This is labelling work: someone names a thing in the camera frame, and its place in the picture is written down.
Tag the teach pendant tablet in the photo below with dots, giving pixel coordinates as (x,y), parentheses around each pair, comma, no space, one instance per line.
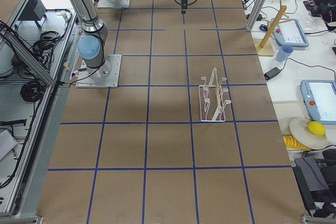
(289,32)
(319,98)

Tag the far teach pendant tablet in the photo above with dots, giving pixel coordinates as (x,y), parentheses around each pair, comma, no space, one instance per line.
(289,32)

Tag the wooden mug tree stand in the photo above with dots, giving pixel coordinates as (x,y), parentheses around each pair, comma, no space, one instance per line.
(264,46)

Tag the blue cup on desk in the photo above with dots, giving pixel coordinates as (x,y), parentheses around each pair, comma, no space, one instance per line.
(284,52)

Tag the cream plate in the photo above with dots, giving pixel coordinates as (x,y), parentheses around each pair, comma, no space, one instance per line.
(299,130)

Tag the yellow lemon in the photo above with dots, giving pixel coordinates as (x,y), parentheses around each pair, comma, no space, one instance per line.
(316,128)

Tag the near teach pendant tablet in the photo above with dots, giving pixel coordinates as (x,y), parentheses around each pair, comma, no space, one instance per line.
(319,98)

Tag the white wire cup rack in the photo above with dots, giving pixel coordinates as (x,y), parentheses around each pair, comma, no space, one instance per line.
(212,98)

